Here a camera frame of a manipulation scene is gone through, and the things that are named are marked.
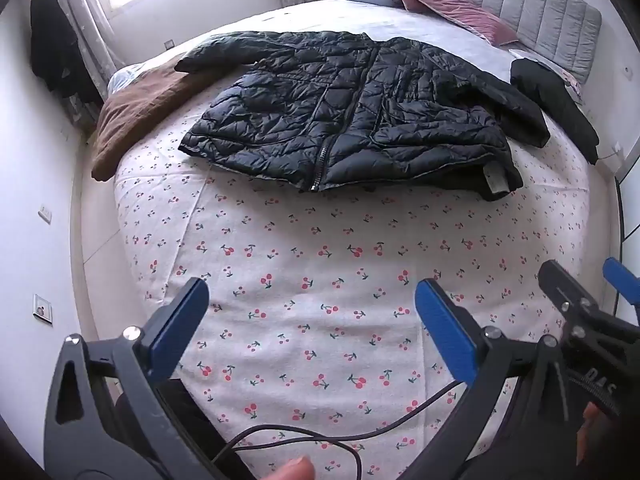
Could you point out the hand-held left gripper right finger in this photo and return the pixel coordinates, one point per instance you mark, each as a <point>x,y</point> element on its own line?
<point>445,330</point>

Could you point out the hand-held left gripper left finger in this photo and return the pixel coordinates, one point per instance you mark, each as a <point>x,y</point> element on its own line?
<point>180,330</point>

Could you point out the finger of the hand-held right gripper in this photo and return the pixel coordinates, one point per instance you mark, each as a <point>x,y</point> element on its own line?
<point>575,305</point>
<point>620,275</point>

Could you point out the black puffer jacket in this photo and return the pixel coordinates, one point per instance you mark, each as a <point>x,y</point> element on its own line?
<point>350,110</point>

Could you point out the dark hanging clothes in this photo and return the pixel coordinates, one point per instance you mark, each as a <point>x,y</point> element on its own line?
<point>55,45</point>

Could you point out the person's right hand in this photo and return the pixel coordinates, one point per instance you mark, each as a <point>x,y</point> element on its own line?
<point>590,435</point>

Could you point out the person's left hand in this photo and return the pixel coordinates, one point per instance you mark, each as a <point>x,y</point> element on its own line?
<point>295,470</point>

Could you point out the bed with cherry print sheet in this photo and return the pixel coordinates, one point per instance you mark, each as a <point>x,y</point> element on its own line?
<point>300,270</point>

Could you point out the black garment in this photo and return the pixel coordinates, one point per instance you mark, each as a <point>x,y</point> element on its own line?
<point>555,95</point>

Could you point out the brown pillow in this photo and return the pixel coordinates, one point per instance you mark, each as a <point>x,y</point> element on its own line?
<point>135,115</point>

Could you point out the light blue crumpled cloth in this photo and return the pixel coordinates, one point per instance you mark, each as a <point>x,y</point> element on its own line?
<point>122,79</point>

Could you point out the grey padded headboard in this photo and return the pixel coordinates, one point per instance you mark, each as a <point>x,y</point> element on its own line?
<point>540,10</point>

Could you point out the white wall panel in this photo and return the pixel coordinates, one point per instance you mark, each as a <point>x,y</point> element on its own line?
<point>42,309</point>

